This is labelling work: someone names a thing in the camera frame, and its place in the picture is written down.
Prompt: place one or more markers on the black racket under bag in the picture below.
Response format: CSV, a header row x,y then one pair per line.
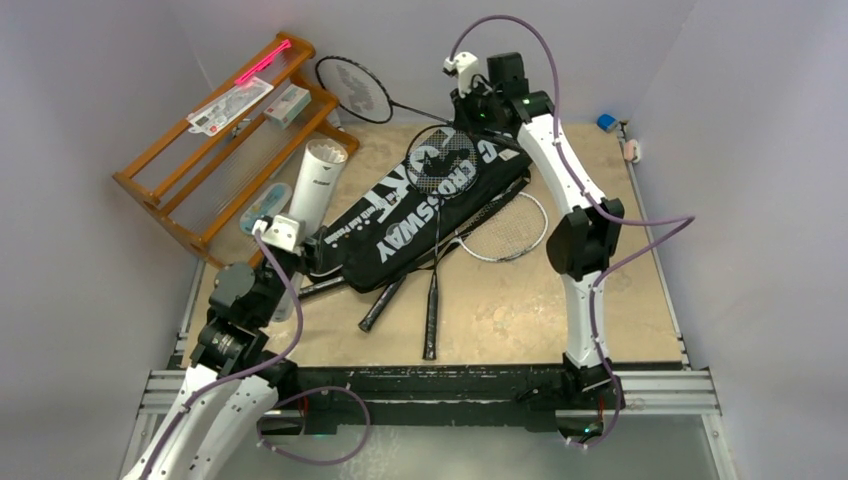
x,y
419,253

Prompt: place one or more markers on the white frame badminton racket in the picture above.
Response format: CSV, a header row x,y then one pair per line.
x,y
506,228

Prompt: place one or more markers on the black racket on bag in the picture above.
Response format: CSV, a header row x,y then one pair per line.
x,y
441,163

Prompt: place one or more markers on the black badminton racket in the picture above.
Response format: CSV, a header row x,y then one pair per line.
x,y
360,92

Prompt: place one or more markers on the pink white small object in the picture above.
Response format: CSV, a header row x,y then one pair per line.
x,y
631,151

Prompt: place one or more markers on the white shuttlecock tube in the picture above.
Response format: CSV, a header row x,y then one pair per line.
x,y
315,186

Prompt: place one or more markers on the wooden tiered shelf rack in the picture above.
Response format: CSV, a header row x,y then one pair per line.
x,y
196,187

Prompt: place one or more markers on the blue small object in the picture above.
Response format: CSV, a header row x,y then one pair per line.
x,y
607,123

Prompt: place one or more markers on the blue toothbrush blister pack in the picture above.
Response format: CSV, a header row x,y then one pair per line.
x,y
269,203

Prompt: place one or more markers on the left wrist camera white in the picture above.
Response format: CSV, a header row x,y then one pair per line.
x,y
282,232

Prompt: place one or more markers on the white packaged card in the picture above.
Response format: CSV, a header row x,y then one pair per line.
x,y
222,111

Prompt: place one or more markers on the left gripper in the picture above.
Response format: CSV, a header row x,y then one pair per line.
x,y
306,256

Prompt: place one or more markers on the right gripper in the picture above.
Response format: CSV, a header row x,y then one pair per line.
x,y
468,110

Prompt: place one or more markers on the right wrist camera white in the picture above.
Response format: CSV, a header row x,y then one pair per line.
x,y
464,66

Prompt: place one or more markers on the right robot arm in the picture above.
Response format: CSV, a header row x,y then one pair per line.
x,y
581,245

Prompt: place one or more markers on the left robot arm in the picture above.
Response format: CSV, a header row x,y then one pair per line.
x,y
240,365

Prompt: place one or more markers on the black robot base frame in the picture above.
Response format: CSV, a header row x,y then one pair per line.
x,y
537,397

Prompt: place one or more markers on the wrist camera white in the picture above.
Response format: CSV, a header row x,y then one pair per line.
x,y
282,232
464,66

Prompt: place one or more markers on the small teal white box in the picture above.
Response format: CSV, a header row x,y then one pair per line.
x,y
287,106

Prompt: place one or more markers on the black racket bag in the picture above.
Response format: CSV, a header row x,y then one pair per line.
x,y
391,215

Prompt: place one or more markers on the white shuttlecock front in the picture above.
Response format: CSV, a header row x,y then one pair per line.
x,y
327,151

